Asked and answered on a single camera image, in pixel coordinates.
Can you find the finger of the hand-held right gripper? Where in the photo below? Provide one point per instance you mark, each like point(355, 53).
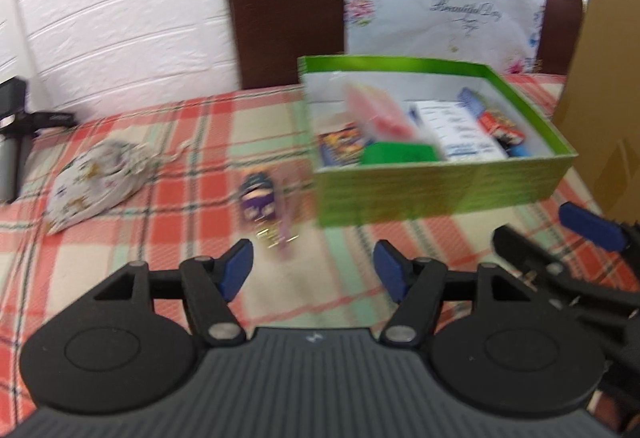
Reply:
point(525, 253)
point(592, 224)

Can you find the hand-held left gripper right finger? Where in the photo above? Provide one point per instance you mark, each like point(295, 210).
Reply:
point(392, 273)

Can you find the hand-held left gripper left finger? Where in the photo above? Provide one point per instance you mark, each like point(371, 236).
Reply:
point(237, 268)

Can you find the green cardboard box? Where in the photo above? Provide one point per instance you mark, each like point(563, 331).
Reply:
point(425, 193)

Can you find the small green box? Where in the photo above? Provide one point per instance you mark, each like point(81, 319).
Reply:
point(395, 152)

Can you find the red and white box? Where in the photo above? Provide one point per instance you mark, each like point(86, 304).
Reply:
point(500, 125)

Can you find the white and blue box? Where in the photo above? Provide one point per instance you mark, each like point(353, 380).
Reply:
point(460, 130)

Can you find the colourful card packet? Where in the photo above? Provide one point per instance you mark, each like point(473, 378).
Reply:
point(340, 142)

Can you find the small dark blue box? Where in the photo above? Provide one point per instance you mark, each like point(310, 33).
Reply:
point(472, 101)

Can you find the pink plastic packet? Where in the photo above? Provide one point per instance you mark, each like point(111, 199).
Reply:
point(380, 112)

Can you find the gold paper clips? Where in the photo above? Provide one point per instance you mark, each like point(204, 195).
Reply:
point(267, 238)

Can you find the purple packet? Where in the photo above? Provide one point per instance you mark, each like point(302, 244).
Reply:
point(257, 198)

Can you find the small blue item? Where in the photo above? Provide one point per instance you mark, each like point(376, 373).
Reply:
point(519, 150)

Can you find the brown cardboard sheet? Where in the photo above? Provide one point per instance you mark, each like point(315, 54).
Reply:
point(605, 92)

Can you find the plaid tablecloth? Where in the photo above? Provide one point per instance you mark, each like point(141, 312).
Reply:
point(125, 127)

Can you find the black device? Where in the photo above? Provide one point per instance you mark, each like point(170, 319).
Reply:
point(15, 137)

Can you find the floral white pillow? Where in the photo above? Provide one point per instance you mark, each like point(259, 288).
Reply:
point(430, 7)

